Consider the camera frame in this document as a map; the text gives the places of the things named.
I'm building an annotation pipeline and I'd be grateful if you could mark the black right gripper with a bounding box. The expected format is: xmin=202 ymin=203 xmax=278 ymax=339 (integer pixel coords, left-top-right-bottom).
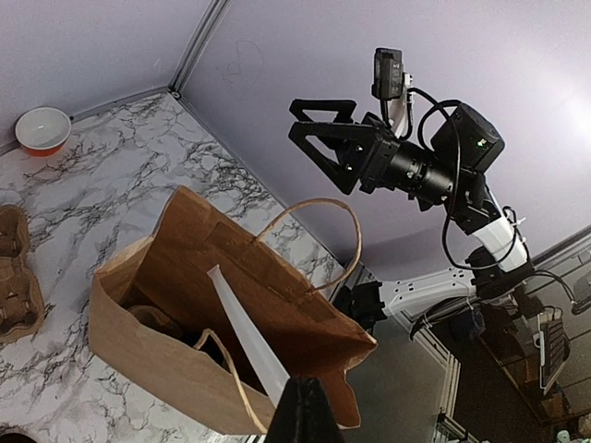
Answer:
xmin=288 ymin=99 xmax=504 ymax=212

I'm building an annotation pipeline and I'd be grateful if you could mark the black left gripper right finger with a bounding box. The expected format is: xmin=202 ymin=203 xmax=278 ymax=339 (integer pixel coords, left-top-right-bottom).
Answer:
xmin=304 ymin=378 xmax=344 ymax=443

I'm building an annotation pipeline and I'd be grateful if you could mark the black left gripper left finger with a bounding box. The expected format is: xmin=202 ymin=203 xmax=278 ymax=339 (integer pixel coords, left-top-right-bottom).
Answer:
xmin=265 ymin=377 xmax=305 ymax=443

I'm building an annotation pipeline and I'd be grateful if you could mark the brown paper takeout bag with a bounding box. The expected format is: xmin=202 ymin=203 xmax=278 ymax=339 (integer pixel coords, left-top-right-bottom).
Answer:
xmin=88 ymin=186 xmax=377 ymax=436

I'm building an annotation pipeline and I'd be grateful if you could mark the brown cardboard cup carrier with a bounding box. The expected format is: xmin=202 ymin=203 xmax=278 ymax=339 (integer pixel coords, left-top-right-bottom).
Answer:
xmin=1 ymin=205 xmax=45 ymax=344

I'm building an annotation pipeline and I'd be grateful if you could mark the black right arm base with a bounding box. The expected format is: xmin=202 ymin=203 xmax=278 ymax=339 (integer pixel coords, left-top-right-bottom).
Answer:
xmin=332 ymin=281 xmax=387 ymax=329

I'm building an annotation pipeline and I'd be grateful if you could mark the orange white bowl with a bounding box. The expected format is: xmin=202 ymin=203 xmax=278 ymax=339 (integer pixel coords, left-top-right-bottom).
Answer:
xmin=15 ymin=107 xmax=72 ymax=157

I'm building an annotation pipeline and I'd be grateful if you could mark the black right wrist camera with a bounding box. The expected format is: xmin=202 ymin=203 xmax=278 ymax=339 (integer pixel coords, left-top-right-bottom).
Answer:
xmin=371 ymin=48 xmax=404 ymax=101

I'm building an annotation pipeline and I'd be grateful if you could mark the right side aluminium rail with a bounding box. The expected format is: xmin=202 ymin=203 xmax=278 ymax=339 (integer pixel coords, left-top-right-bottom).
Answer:
xmin=175 ymin=91 xmax=463 ymax=416

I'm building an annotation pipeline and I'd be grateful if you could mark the right rear aluminium post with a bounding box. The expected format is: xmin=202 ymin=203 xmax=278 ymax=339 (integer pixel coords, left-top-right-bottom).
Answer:
xmin=168 ymin=0 xmax=232 ymax=96

